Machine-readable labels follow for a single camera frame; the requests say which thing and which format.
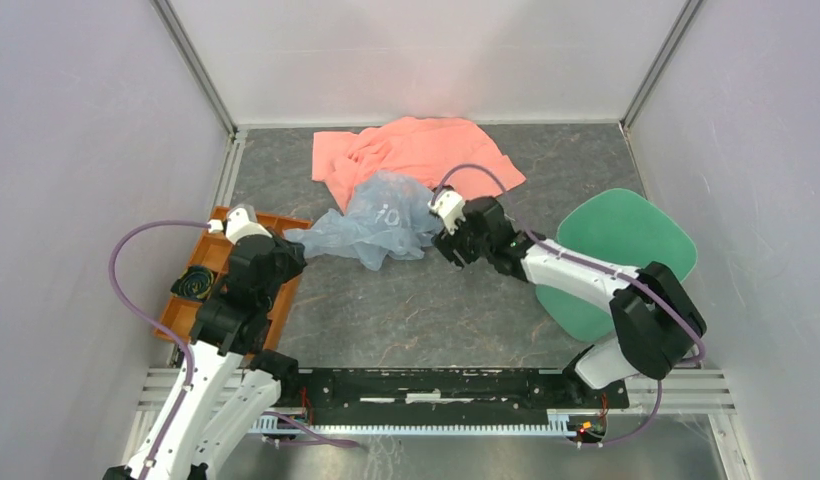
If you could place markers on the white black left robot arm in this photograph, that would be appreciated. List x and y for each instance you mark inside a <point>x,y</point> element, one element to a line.
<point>191,439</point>

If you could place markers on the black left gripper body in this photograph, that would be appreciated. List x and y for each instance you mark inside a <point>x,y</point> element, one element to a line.
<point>289,265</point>

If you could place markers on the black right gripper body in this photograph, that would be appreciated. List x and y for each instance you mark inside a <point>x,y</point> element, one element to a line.
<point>469,247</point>

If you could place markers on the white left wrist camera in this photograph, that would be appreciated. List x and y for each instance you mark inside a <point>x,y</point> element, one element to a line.
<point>239,222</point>

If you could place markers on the green trash bin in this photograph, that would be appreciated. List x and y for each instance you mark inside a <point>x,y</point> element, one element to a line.
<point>617,226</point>

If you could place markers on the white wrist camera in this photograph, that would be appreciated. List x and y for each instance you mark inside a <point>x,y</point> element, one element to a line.
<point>448,206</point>
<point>239,222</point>

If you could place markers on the translucent blue trash bag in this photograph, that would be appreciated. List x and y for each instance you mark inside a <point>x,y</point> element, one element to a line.
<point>387,216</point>

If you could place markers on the white cable duct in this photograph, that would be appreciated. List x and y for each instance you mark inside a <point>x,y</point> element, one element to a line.
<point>553,425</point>

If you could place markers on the orange wooden divided tray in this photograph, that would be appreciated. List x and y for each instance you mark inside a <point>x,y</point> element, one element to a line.
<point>207,265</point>

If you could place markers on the pink cloth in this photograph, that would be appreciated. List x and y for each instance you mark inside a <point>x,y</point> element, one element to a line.
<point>423,149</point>

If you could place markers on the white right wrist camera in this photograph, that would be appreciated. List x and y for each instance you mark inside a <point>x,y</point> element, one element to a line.
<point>448,206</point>

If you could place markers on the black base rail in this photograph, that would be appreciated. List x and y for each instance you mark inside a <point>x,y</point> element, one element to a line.
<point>448,397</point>

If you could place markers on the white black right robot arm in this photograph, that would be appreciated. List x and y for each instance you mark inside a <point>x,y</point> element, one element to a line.
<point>655,322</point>

